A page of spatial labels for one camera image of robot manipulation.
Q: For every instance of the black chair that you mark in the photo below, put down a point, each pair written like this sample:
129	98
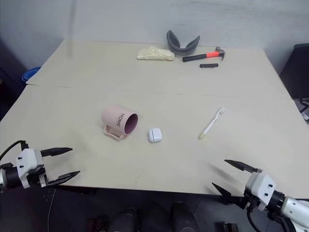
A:
297	70

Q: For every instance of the blue round container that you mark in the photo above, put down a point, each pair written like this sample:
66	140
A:
30	73

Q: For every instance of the pink ribbed HOME cup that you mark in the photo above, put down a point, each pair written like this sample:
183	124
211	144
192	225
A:
118	122

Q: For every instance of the white rounded small case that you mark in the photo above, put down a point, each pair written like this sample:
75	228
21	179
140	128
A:
154	134

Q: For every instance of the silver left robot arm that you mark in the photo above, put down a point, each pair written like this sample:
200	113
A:
7	178

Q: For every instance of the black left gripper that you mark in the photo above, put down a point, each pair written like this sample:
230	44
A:
36	176

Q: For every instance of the white yellow toothbrush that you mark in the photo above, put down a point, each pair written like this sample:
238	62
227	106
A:
212	122

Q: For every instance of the small dark box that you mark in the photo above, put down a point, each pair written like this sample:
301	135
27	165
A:
230	227

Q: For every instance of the grey curved foam pad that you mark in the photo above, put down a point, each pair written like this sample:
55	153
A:
178	46

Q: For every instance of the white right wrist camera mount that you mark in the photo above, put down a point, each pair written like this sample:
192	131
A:
262	184

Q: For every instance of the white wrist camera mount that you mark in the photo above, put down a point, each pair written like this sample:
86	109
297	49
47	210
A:
262	184
28	157

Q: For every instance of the dark rounded shape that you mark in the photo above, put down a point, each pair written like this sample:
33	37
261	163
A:
126	221

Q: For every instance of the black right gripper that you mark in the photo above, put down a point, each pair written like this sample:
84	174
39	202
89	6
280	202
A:
252	203

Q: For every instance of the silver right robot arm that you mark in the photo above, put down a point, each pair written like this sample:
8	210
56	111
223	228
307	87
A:
293	205

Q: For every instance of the pale yellow plastic bag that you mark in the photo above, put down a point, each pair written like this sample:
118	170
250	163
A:
155	54

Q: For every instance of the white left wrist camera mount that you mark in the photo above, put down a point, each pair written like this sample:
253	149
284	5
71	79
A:
28	157

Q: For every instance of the black toothed strip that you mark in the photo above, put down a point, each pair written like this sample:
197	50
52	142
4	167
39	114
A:
209	65

